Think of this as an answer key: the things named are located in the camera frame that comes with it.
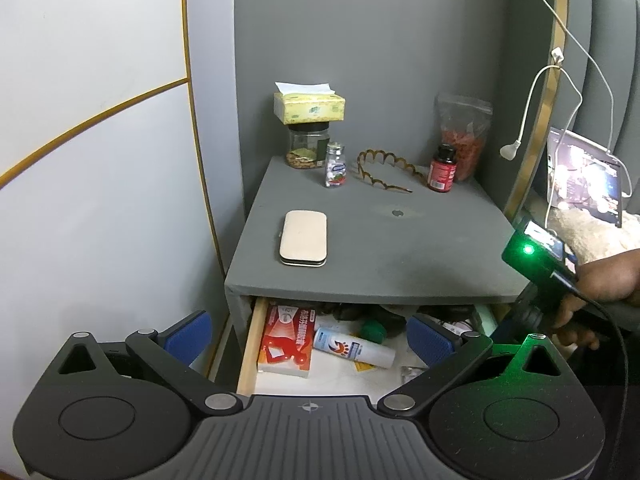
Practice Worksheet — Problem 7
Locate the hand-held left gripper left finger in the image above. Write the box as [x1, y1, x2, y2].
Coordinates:
[30, 310, 241, 417]

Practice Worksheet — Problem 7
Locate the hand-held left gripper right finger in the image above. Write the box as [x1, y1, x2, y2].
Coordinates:
[377, 314, 586, 418]

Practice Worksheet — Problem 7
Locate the brown bottle with green cap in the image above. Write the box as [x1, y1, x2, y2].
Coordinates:
[357, 310, 406, 346]

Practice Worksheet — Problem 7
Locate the white spray bottle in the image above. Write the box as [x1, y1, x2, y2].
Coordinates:
[313, 326, 397, 368]

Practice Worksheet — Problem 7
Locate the grey drawer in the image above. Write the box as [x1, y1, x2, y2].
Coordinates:
[236, 297, 501, 401]

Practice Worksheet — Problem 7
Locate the beige oval case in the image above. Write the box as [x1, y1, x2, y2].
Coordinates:
[279, 210, 328, 267]

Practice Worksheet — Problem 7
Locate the person's right hand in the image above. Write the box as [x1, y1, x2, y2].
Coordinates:
[550, 247, 640, 352]

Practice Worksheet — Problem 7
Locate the cream fluffy blanket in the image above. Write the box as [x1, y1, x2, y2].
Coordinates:
[547, 205, 640, 266]

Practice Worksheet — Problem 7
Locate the tablet with lit screen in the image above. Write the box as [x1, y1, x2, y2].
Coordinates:
[546, 127, 632, 228]

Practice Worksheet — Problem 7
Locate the red and white medicine box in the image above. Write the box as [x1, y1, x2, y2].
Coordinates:
[256, 304, 317, 378]

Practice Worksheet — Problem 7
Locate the grey nightstand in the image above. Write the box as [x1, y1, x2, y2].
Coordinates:
[215, 155, 531, 396]

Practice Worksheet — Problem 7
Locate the red supplement bottle black cap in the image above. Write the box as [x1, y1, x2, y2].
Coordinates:
[427, 144, 458, 193]

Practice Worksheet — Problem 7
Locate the clear bag of red berries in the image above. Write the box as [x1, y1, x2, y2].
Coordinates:
[434, 92, 493, 182]

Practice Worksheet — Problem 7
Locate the brown scalloped headband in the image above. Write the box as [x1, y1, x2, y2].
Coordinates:
[356, 149, 426, 195]

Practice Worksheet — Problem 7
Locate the small clear candy bottle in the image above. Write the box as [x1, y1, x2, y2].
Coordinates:
[324, 142, 348, 188]

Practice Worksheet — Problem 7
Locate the clear jar with black lid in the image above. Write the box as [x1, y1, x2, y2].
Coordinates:
[285, 121, 331, 170]

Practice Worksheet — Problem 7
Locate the grey headboard with gold trim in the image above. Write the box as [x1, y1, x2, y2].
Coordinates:
[502, 0, 640, 221]

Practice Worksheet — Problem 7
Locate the yellow tissue box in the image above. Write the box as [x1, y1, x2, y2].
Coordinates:
[272, 81, 347, 125]

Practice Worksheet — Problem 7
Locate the white charger cable with puck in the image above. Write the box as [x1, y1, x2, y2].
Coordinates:
[500, 47, 566, 161]

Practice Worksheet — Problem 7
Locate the white tablet charging cable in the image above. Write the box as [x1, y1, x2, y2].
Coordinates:
[550, 5, 633, 198]

